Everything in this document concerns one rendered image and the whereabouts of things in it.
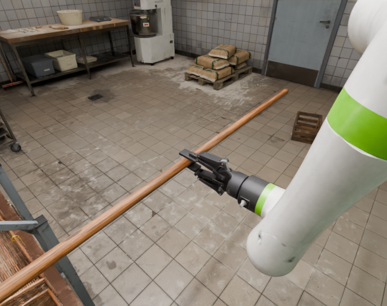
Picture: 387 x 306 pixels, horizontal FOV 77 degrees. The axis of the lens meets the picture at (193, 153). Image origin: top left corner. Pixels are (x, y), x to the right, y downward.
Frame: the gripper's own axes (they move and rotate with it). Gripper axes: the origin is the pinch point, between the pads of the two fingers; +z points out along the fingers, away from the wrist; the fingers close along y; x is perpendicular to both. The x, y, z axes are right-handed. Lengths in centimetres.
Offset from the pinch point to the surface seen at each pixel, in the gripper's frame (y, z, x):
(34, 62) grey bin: 69, 427, 98
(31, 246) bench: 59, 65, -46
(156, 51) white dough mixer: 88, 385, 332
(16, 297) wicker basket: 43, 32, -58
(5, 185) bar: 33, 83, -40
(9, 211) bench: 59, 98, -45
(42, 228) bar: 24, 35, -41
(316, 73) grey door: 93, 68, 419
